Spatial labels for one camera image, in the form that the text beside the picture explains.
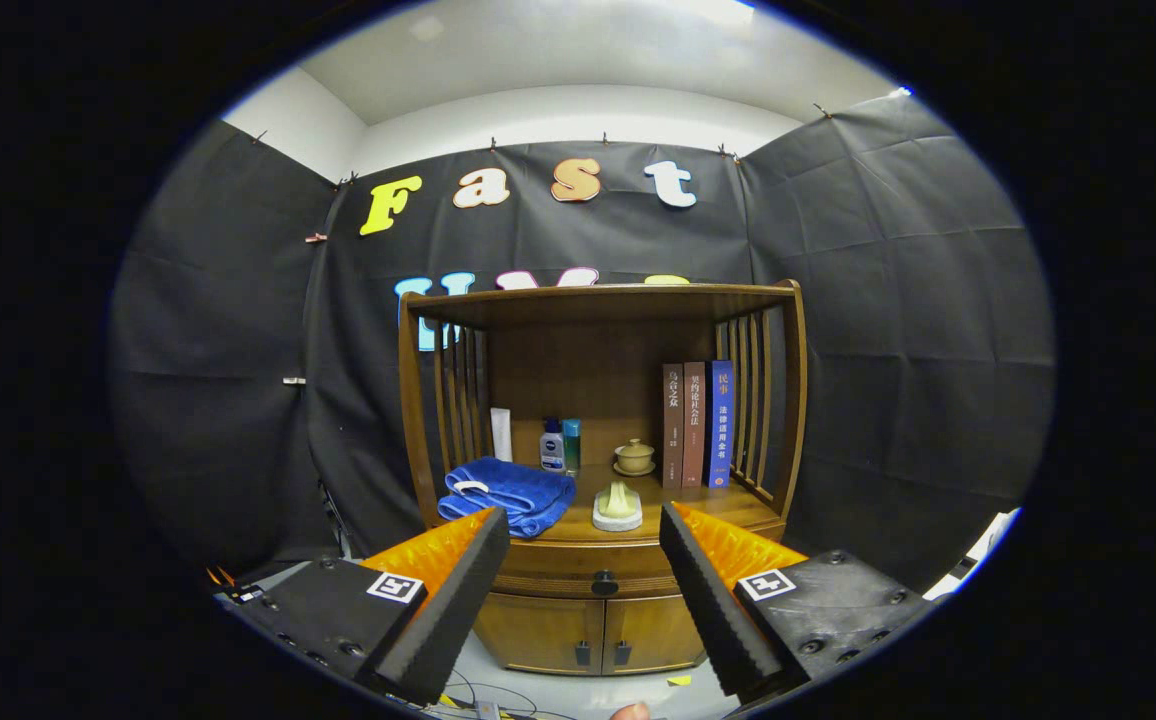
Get dark brown book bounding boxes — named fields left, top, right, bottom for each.
left=662, top=363, right=686, bottom=489

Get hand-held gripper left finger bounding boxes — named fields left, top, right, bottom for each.
left=216, top=507, right=511, bottom=707

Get wooden drawer with black knob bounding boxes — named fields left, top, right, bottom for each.
left=490, top=543, right=684, bottom=599

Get wooden countertop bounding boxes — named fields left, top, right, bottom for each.
left=438, top=465, right=784, bottom=546

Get white object at edge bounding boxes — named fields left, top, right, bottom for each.
left=923, top=508, right=1021, bottom=601

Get black backdrop cloth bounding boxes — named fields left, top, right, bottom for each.
left=108, top=90, right=1056, bottom=591

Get beige lidded teacup with saucer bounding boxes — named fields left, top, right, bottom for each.
left=613, top=438, right=657, bottom=477

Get blue folded towel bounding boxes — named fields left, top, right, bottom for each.
left=437, top=457, right=577, bottom=539

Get blue book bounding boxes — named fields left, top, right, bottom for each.
left=704, top=360, right=734, bottom=489

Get reddish brown book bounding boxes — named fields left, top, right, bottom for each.
left=682, top=362, right=708, bottom=488

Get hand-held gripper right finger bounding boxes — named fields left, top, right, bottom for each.
left=658, top=502, right=939, bottom=703

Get wooden cabinet door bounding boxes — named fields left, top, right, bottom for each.
left=473, top=595, right=607, bottom=676
left=603, top=592, right=707, bottom=673

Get wooden cabinet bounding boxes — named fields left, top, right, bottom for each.
left=398, top=280, right=809, bottom=676

